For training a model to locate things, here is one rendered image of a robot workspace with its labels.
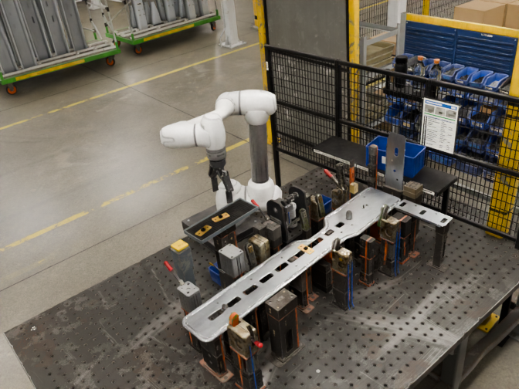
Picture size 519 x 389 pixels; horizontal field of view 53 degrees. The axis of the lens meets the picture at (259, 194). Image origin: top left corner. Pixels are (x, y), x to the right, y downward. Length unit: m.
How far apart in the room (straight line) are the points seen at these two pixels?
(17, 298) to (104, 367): 1.89
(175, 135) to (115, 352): 1.08
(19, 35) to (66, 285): 5.30
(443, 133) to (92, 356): 2.17
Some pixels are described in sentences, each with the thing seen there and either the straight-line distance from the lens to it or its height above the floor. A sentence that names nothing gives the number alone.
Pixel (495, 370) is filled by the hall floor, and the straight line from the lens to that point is 3.51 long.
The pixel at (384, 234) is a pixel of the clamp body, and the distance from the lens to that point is 2.77.
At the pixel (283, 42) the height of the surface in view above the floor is 1.16.
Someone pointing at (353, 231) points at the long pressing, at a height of 1.00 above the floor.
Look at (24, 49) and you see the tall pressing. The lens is 8.96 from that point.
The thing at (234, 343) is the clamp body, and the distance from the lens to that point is 2.21.
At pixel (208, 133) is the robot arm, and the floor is 1.64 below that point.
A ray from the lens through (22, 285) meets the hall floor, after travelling 4.56.
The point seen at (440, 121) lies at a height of 1.33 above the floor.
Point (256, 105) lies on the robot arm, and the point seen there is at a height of 1.54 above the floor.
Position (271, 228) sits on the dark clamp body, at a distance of 2.62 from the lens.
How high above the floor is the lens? 2.61
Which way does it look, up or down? 32 degrees down
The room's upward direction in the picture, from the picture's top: 6 degrees counter-clockwise
